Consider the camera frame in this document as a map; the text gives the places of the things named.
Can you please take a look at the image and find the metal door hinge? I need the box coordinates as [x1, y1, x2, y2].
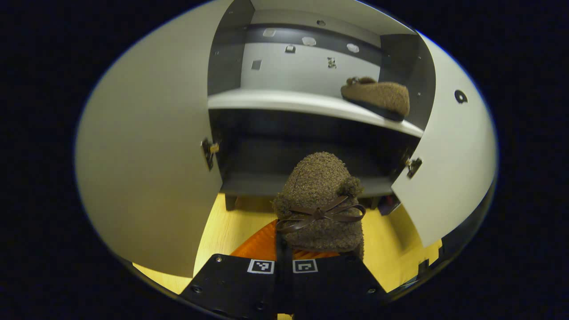
[405, 157, 423, 180]
[201, 139, 220, 171]

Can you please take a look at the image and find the white cabinet shelf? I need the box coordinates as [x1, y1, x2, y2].
[208, 88, 424, 138]

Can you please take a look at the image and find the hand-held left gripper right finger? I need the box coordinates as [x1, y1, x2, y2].
[284, 250, 387, 320]

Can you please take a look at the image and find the white and grey shoe cabinet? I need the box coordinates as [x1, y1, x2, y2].
[207, 0, 436, 212]

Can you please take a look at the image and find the brown fuzzy shoe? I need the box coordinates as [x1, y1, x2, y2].
[272, 151, 367, 262]
[341, 76, 411, 122]

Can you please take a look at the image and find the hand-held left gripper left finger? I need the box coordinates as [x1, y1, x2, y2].
[180, 220, 285, 320]

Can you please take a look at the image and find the white cabinet door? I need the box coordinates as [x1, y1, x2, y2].
[76, 0, 223, 278]
[391, 33, 497, 248]

